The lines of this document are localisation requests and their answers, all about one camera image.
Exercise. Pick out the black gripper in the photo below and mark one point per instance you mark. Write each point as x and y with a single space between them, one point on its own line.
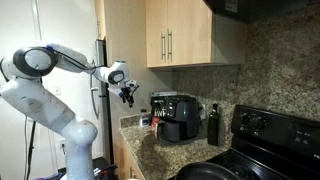
128 92

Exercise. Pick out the wide light wood cabinet door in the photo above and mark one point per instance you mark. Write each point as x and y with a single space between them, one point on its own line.
191 33

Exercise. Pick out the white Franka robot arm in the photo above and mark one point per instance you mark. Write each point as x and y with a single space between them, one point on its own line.
36 100

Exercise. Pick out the light wood base cabinet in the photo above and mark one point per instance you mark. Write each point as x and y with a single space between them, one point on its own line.
125 163

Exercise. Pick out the narrow light wood cabinet door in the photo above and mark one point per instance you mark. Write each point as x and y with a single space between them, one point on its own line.
153 33

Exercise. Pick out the white interior door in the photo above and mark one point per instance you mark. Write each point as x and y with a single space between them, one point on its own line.
76 26

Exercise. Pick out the light wood overhead cabinet body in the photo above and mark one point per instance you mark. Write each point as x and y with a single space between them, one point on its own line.
230 43

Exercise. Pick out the small jar with black lid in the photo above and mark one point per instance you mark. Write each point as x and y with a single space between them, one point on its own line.
144 119

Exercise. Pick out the small red package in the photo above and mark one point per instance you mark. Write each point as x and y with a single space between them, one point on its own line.
154 122

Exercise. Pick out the stainless steel refrigerator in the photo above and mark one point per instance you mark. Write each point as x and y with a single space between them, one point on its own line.
104 126

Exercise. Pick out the black air fryer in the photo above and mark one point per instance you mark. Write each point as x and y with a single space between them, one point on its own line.
181 116

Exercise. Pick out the white backsplash outlet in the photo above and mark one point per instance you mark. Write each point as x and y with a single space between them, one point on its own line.
202 111

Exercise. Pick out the dark glass oil bottle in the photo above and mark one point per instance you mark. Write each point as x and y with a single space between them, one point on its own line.
213 130

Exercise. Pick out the black frying pan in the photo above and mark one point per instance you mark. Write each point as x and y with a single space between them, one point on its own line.
203 171

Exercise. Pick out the black stove knob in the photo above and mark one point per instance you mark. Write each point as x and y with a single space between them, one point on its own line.
259 124
245 119

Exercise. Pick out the black electric stove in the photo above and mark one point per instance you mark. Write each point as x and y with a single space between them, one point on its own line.
283 133

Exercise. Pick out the black range hood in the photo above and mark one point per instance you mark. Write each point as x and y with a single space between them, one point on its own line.
266 10

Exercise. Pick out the white wall light switch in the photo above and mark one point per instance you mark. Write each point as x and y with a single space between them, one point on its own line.
57 90

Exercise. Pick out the white low wall outlet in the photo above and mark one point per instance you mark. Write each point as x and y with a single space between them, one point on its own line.
62 143

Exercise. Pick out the black camera tripod stand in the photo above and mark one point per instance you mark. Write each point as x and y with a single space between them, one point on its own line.
31 150

